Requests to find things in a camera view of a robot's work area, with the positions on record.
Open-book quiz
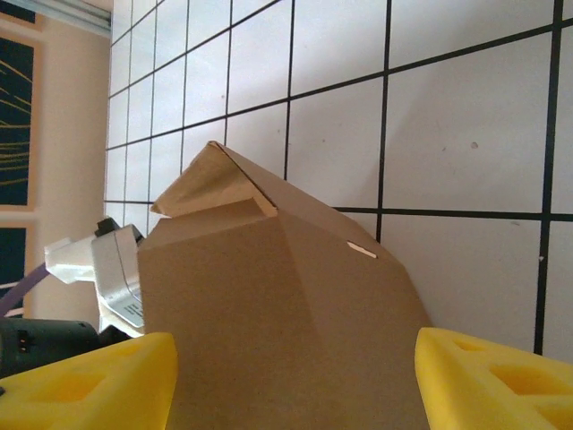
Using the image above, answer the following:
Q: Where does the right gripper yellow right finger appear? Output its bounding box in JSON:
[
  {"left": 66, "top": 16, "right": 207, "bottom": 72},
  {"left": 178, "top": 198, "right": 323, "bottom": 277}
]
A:
[{"left": 415, "top": 326, "right": 573, "bottom": 430}]

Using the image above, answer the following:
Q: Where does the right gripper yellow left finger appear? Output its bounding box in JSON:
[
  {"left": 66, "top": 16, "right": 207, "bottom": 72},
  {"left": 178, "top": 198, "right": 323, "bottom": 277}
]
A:
[{"left": 0, "top": 331, "right": 179, "bottom": 430}]

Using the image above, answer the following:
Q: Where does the brown cardboard paper box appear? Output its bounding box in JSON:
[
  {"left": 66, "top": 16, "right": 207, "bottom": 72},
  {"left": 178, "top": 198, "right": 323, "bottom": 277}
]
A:
[{"left": 138, "top": 141, "right": 433, "bottom": 430}]

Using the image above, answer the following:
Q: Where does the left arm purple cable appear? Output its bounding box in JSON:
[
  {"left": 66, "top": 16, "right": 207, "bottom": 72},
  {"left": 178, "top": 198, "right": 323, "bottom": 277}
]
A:
[{"left": 0, "top": 263, "right": 48, "bottom": 317}]

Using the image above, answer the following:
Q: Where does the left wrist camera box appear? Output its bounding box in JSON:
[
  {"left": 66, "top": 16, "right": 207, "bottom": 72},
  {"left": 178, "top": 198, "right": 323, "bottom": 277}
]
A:
[{"left": 44, "top": 218, "right": 147, "bottom": 337}]

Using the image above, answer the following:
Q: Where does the teal single flower wall panel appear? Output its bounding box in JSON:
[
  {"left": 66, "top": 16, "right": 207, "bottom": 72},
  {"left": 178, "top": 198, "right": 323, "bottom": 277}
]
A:
[{"left": 0, "top": 222, "right": 33, "bottom": 311}]

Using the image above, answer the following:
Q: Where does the aluminium corner post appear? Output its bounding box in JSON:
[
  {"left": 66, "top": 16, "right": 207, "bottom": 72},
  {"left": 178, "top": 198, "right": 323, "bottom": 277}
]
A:
[{"left": 0, "top": 0, "right": 113, "bottom": 36}]

